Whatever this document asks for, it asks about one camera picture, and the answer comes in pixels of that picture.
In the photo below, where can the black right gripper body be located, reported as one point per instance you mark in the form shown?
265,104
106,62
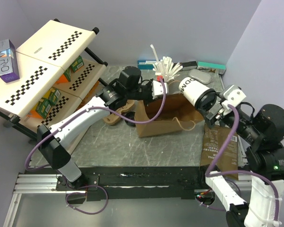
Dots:
218,112

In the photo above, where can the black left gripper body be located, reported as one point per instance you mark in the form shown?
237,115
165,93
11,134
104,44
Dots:
141,92

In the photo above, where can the white paper coffee cup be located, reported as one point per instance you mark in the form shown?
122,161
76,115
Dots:
191,89

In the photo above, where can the black plastic cup lid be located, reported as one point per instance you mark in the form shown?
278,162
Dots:
130,115

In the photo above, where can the brown paper bag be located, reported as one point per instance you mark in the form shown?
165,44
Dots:
177,115

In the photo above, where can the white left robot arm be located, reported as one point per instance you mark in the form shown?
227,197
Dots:
53,141

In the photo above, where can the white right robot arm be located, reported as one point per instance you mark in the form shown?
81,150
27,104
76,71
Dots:
265,155

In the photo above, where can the teal flat box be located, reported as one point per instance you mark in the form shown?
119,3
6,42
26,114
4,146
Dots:
145,64

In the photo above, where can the white wrapped straws bundle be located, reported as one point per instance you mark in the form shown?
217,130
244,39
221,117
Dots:
165,69

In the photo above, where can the teal long box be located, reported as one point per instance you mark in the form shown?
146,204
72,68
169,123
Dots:
211,67

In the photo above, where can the black rectangular device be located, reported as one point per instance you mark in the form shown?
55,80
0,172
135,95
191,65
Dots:
190,65

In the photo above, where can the green box upper shelf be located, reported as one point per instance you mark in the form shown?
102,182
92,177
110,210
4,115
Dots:
77,64

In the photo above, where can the green box shelf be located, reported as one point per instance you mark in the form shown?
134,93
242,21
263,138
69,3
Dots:
77,64
48,101

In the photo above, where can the orange box on shelf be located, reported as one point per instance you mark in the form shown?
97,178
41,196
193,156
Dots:
65,77

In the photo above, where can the beige checkered shelf rack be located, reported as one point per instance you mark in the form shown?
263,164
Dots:
42,59

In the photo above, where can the green box lower shelf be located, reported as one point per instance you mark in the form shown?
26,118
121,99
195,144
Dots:
48,101

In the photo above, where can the purple cardboard box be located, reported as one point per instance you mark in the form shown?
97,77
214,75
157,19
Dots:
8,62

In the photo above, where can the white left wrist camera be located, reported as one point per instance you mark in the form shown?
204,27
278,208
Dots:
159,89

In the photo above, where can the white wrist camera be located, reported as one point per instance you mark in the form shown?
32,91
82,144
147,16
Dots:
232,95
159,89

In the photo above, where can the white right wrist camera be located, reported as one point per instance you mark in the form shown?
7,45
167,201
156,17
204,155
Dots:
232,95

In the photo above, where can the black mounting base rail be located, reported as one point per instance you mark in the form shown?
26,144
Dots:
119,182

